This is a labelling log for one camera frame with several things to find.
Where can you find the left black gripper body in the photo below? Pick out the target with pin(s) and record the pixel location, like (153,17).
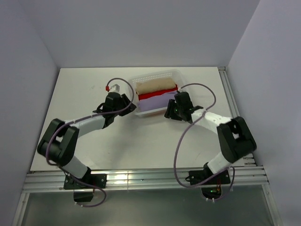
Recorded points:
(119,108)

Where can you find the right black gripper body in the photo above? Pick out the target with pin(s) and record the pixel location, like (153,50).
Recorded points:
(180,108)

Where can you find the white plastic basket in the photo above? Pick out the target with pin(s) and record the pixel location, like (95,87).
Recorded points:
(173,73)

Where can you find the beige t shirt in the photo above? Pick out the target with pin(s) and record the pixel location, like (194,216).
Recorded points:
(155,85)

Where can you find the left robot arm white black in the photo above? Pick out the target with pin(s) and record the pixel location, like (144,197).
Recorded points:
(59,141)

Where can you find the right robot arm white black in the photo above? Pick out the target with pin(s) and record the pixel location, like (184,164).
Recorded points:
(234,136)

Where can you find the lilac rolled t shirt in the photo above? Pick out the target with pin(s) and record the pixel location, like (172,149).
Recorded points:
(156,102)

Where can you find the red rolled t shirt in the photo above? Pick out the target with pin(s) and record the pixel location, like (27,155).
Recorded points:
(156,93)

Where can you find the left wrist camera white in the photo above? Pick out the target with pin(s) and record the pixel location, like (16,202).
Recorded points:
(114,88)

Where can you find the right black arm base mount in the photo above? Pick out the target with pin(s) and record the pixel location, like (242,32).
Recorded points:
(213,192)

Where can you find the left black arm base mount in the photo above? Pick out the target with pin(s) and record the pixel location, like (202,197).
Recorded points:
(84,189)

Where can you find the aluminium frame rail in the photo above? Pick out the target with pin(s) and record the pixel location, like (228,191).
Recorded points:
(250,174)

